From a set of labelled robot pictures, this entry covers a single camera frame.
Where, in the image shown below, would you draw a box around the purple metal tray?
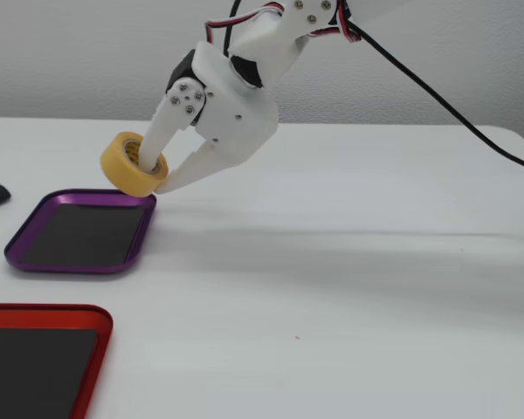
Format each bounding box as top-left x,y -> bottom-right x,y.
3,188 -> 158,275

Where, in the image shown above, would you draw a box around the yellow masking tape roll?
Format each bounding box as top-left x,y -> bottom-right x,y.
99,130 -> 169,197

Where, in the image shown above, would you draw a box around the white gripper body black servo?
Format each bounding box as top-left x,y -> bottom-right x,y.
165,41 -> 279,166

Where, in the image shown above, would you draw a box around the red white black servo wires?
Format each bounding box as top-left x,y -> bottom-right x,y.
307,0 -> 362,45
204,2 -> 287,45

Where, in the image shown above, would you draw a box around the red metal tray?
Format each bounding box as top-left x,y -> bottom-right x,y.
0,303 -> 114,419

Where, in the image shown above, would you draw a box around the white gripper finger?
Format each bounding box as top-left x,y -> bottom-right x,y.
135,77 -> 210,175
153,140 -> 241,196

